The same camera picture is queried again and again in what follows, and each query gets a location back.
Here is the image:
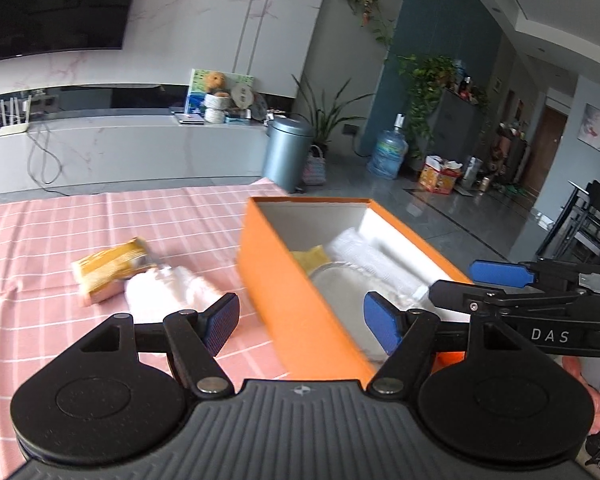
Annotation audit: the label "person's right hand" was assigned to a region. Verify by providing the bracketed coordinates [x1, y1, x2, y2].
[562, 355, 600, 436]

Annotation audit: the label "black television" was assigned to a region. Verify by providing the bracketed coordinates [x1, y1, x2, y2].
[0, 0, 148, 66]

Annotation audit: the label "long-leaved potted plant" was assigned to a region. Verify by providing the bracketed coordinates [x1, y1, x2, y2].
[290, 74, 376, 153]

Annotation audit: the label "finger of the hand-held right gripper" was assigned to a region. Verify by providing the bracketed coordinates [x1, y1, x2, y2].
[427, 280, 586, 314]
[470, 259, 600, 291]

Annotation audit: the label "blue-grey trash can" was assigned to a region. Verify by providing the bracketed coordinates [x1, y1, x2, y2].
[262, 116, 315, 193]

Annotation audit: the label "pale wall picture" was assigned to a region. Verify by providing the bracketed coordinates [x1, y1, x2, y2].
[577, 103, 600, 151]

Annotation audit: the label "silver metal container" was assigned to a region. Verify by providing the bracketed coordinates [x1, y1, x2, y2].
[462, 157, 483, 188]

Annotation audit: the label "white low cabinet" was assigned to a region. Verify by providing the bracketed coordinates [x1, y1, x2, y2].
[0, 82, 276, 198]

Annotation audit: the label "blue water jug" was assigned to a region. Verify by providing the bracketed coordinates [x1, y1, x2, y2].
[367, 114, 410, 180]

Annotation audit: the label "hanging vine plant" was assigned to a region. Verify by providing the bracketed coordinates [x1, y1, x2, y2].
[339, 0, 396, 48]

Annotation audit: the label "green trailing vine plant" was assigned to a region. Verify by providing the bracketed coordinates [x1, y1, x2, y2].
[395, 52, 461, 161]

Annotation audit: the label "dark shelf with ornaments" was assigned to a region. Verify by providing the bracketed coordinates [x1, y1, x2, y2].
[490, 120, 531, 188]

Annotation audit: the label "black cable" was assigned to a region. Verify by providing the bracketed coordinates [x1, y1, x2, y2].
[27, 130, 61, 186]

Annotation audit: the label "black dining chairs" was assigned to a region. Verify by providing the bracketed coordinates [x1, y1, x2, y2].
[535, 180, 600, 268]

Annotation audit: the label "white router with antennas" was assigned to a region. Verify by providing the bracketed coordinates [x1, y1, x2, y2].
[0, 96, 33, 137]

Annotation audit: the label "woven basket bag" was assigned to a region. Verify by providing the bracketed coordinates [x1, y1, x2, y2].
[302, 144, 328, 186]

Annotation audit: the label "green and blue painting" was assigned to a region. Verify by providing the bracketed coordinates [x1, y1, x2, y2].
[186, 67, 256, 116]

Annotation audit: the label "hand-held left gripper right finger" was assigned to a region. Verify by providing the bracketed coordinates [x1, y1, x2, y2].
[364, 292, 531, 401]

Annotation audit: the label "clear plastic bag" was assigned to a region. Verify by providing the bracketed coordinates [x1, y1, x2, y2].
[307, 227, 431, 361]

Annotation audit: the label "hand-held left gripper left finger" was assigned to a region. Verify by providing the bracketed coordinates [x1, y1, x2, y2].
[75, 294, 240, 401]

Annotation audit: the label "round paper fan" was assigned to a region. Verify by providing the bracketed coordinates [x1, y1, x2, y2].
[230, 82, 255, 111]

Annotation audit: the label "pink checked tablecloth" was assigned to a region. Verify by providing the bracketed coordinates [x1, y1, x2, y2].
[0, 177, 371, 480]

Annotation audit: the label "orange cardboard carton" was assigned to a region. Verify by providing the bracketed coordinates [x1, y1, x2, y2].
[419, 155, 463, 195]

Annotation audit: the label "yellow soft cloth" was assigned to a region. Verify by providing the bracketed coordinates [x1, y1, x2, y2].
[292, 245, 336, 275]

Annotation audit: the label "grey storage cabinet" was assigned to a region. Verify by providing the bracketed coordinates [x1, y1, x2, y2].
[430, 87, 486, 176]

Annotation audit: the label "brown door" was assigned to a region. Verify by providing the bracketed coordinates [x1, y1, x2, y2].
[522, 97, 566, 196]

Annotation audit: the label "orange cardboard box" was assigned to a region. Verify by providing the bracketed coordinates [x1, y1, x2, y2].
[237, 197, 473, 383]

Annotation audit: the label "yellow snack packet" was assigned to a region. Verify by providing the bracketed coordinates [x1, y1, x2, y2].
[72, 237, 157, 306]

